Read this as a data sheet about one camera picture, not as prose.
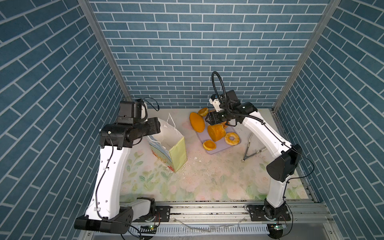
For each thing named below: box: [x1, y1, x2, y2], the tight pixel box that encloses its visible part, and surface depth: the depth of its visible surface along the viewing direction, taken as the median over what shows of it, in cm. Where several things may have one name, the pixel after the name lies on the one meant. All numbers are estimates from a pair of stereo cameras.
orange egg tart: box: [203, 140, 217, 151], surface depth 96 cm
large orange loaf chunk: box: [207, 124, 226, 142], surface depth 98 cm
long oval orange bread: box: [189, 112, 205, 133], surface depth 110 cm
